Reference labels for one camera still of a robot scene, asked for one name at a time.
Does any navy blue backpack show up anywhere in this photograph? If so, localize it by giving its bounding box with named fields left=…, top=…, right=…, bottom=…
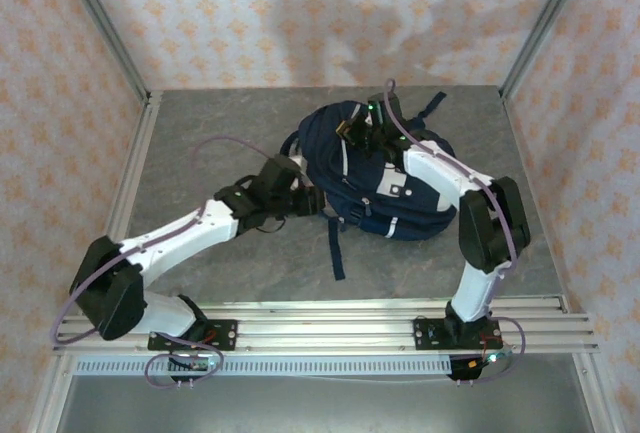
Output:
left=279, top=91, right=459, bottom=282

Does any small circuit board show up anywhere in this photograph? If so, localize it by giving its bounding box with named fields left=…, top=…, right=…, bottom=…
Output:
left=167, top=352, right=224, bottom=375
left=467, top=350, right=516, bottom=373

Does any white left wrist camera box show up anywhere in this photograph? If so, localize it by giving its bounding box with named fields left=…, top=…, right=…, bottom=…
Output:
left=289, top=154, right=307, bottom=190

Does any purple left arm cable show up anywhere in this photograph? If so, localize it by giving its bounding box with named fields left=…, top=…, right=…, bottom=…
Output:
left=49, top=136, right=281, bottom=390

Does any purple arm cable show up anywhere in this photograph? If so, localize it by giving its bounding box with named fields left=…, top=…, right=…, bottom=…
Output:
left=382, top=78, right=526, bottom=385
left=49, top=136, right=281, bottom=390

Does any aluminium side rail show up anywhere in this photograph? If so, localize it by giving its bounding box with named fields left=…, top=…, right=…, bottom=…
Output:
left=498, top=86, right=572, bottom=315
left=77, top=91, right=164, bottom=315

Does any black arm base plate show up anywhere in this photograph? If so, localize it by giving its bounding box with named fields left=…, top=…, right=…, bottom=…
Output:
left=148, top=319, right=239, bottom=353
left=413, top=317, right=501, bottom=353

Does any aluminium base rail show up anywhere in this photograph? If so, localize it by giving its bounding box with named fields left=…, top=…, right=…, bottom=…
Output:
left=52, top=297, right=600, bottom=355

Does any white slotted cable duct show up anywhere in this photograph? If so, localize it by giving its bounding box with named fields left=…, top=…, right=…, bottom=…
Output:
left=73, top=356, right=454, bottom=378

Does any aluminium frame post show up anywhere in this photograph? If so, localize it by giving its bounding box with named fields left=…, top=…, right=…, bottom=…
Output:
left=58, top=0, right=152, bottom=104
left=499, top=0, right=596, bottom=100

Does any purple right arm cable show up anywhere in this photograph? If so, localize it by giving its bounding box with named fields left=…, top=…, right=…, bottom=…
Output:
left=382, top=78, right=526, bottom=385

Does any aluminium frame leg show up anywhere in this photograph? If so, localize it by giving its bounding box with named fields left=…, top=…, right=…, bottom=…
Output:
left=27, top=352, right=76, bottom=433
left=574, top=352, right=624, bottom=433

